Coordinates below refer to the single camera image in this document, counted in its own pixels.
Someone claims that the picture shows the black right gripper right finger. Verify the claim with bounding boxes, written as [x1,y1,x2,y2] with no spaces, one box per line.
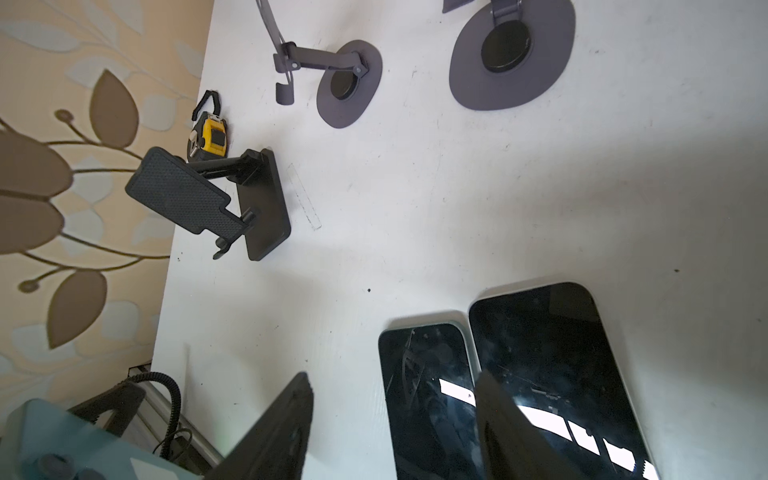
[475,371,585,480]

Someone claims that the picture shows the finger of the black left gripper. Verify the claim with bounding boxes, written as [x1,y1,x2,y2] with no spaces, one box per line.
[68,382,146,437]

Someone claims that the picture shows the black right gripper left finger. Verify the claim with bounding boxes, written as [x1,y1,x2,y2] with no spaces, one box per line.
[204,372,314,480]

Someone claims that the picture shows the silver-edged black phone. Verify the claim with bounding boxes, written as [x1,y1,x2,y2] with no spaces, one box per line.
[469,282,658,479]

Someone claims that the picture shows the dark phone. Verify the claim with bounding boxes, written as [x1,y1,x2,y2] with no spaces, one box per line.
[378,323,485,479]

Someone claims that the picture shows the green-cased phone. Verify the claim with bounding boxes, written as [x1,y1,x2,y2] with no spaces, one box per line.
[1,399,198,479]

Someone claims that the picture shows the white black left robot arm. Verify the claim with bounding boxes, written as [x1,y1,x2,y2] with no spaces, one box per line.
[68,371,194,463]

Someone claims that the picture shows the black square phone stand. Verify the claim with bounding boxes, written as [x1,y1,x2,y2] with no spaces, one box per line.
[125,147,292,261]

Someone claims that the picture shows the purple round left phone stand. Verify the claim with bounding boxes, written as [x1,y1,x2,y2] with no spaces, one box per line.
[256,0,383,129]

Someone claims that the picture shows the purple round phone stand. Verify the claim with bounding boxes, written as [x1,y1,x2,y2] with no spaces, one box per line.
[256,0,383,129]
[449,0,576,111]

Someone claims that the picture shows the purple round middle phone stand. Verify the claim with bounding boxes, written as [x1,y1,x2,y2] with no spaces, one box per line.
[449,0,576,111]

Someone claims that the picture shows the yellow black tape measure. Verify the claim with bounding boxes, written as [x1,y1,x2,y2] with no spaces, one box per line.
[186,90,228,163]

